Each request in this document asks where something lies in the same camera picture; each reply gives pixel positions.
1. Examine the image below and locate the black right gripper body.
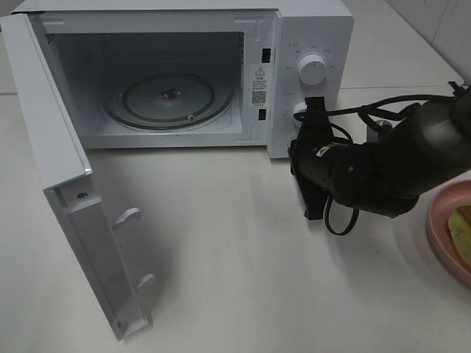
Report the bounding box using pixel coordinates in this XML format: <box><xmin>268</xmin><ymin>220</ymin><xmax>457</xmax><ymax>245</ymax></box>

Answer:
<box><xmin>288</xmin><ymin>97</ymin><xmax>350</xmax><ymax>221</ymax></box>

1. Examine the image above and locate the pink plate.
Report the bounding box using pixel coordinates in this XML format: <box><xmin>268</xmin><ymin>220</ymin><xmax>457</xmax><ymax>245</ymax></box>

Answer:
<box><xmin>426</xmin><ymin>179</ymin><xmax>470</xmax><ymax>288</ymax></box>

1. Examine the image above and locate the toy sandwich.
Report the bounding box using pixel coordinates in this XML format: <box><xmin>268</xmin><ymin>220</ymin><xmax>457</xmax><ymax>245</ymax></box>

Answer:
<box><xmin>447</xmin><ymin>204</ymin><xmax>470</xmax><ymax>266</ymax></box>

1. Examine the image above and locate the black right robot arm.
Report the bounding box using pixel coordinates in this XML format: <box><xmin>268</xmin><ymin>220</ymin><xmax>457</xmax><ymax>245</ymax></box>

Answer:
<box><xmin>288</xmin><ymin>87</ymin><xmax>470</xmax><ymax>220</ymax></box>

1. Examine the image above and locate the lower white timer knob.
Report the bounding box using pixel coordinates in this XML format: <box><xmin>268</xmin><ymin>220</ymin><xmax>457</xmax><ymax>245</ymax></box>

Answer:
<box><xmin>291</xmin><ymin>102</ymin><xmax>306</xmax><ymax>129</ymax></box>

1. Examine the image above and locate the upper white power knob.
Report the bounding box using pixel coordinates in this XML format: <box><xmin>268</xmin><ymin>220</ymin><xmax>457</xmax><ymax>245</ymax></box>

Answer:
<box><xmin>297</xmin><ymin>54</ymin><xmax>327</xmax><ymax>86</ymax></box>

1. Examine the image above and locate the white warning label sticker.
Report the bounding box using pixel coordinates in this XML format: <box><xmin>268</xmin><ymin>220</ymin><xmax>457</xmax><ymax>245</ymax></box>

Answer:
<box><xmin>249</xmin><ymin>63</ymin><xmax>272</xmax><ymax>107</ymax></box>

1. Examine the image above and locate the white microwave oven body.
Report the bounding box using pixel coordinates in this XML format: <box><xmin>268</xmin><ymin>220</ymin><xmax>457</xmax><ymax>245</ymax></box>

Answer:
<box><xmin>9</xmin><ymin>1</ymin><xmax>354</xmax><ymax>158</ymax></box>

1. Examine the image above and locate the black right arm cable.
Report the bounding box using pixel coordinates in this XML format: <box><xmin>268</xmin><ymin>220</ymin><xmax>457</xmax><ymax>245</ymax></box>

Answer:
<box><xmin>293</xmin><ymin>80</ymin><xmax>471</xmax><ymax>236</ymax></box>

